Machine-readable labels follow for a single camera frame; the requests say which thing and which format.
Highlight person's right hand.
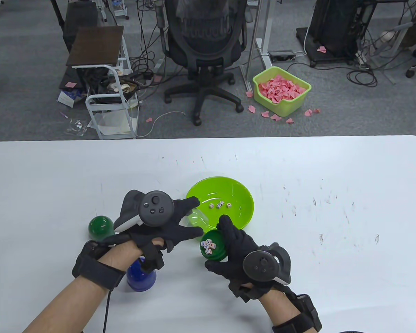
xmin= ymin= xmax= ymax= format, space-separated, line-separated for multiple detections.
xmin=205 ymin=214 xmax=292 ymax=303

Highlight person's left hand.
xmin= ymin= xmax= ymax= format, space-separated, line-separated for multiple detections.
xmin=106 ymin=196 xmax=204 ymax=273

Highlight green dice cup base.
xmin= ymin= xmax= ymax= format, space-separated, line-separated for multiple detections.
xmin=199 ymin=229 xmax=229 ymax=261

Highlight clear plastic dome cover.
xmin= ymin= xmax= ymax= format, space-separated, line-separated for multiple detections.
xmin=180 ymin=206 xmax=210 ymax=229

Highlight dark grey motion controller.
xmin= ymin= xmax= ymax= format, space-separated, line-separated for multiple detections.
xmin=243 ymin=242 xmax=292 ymax=285
xmin=114 ymin=190 xmax=175 ymax=232

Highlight lime green plastic bowl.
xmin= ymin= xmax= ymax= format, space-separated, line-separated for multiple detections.
xmin=185 ymin=176 xmax=254 ymax=240

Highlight blue dice cup cover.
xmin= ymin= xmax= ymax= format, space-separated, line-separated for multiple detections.
xmin=127 ymin=257 xmax=157 ymax=291

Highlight green dice cup cover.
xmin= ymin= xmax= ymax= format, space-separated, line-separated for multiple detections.
xmin=88 ymin=215 xmax=116 ymax=242

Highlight person's right forearm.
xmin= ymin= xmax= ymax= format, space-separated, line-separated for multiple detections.
xmin=258 ymin=290 xmax=319 ymax=333

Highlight person's left forearm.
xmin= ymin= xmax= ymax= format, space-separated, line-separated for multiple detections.
xmin=23 ymin=239 xmax=162 ymax=333

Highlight scattered pink floor scraps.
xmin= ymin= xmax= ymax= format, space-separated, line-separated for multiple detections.
xmin=245 ymin=91 xmax=321 ymax=124

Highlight white metal cart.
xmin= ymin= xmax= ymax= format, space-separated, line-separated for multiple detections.
xmin=86 ymin=65 xmax=140 ymax=140

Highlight light green plastic bin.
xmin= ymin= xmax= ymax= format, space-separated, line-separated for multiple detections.
xmin=252 ymin=67 xmax=312 ymax=117

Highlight clear plastic wrapper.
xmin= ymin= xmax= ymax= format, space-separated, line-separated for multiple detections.
xmin=65 ymin=118 xmax=88 ymax=136

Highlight pile of pink scraps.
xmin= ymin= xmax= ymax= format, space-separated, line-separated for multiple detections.
xmin=258 ymin=76 xmax=306 ymax=104

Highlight white cardboard box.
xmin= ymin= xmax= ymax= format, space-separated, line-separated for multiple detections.
xmin=57 ymin=91 xmax=75 ymax=107

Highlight black mesh office chair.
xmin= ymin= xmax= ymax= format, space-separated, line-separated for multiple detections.
xmin=158 ymin=0 xmax=253 ymax=126

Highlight grey power box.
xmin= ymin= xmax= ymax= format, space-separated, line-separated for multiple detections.
xmin=269 ymin=50 xmax=296 ymax=62

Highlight brown top side table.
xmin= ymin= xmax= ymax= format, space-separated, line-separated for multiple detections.
xmin=66 ymin=26 xmax=132 ymax=75

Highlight black wheeled platform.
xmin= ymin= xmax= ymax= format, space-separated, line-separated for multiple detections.
xmin=295 ymin=27 xmax=357 ymax=68

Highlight black computer tower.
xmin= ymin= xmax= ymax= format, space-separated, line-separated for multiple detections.
xmin=309 ymin=0 xmax=361 ymax=59

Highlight dark side table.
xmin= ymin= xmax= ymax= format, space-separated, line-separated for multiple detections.
xmin=51 ymin=0 xmax=99 ymax=53

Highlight black wrist camera strap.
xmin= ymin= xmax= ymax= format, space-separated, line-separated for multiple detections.
xmin=271 ymin=294 xmax=322 ymax=333
xmin=72 ymin=240 xmax=127 ymax=290

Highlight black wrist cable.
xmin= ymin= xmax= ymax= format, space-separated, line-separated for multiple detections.
xmin=102 ymin=290 xmax=112 ymax=333

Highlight white floor cable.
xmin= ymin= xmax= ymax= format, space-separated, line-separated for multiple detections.
xmin=137 ymin=111 xmax=186 ymax=137

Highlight black cable tangle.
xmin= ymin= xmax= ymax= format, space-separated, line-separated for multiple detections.
xmin=130 ymin=57 xmax=164 ymax=84

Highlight white desk leg frame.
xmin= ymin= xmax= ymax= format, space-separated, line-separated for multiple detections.
xmin=240 ymin=0 xmax=274 ymax=92

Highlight coiled black cable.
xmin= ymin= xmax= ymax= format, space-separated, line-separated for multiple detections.
xmin=347 ymin=68 xmax=378 ymax=87

